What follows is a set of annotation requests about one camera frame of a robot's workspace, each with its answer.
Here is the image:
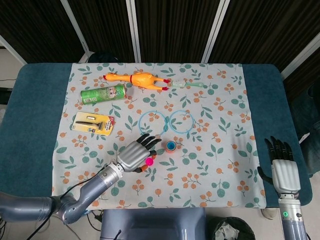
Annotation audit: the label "large orange plastic cup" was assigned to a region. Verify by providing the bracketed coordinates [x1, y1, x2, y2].
[165, 140, 177, 153]

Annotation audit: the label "green chip can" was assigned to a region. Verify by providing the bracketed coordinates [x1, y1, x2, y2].
[80, 84, 127, 105]

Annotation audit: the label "razor in yellow package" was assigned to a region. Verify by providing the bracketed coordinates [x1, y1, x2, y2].
[71, 111, 117, 137]

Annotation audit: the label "trash bin with black bag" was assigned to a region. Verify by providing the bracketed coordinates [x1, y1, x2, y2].
[212, 216, 256, 240]

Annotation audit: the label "teal table cover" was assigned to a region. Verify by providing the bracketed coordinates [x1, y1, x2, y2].
[0, 62, 313, 208]

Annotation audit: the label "black bag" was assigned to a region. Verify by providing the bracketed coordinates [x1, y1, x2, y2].
[87, 51, 121, 64]

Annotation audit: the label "white shoe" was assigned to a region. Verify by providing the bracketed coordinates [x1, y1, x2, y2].
[260, 208, 278, 221]

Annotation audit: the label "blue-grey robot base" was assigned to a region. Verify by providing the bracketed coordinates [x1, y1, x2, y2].
[99, 207, 207, 240]

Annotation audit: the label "floral printed tablecloth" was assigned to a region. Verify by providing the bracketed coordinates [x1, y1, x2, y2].
[44, 62, 266, 210]

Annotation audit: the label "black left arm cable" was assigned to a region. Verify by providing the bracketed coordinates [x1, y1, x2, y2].
[32, 166, 111, 240]

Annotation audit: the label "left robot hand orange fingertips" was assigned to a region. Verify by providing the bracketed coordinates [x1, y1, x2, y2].
[116, 133, 161, 174]

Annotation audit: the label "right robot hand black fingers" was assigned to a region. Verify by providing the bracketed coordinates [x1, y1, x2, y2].
[257, 136, 301, 195]

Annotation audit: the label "light blue plastic ring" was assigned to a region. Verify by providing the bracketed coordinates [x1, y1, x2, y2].
[169, 109, 196, 134]
[138, 109, 169, 139]

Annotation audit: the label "yellow rubber chicken toy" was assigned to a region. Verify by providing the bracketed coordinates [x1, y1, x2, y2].
[103, 71, 171, 92]

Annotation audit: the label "dark folding partition screen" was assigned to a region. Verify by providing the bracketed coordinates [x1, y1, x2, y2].
[0, 0, 320, 83]

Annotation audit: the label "green handled brush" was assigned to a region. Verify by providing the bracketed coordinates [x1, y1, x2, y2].
[170, 79, 205, 89]

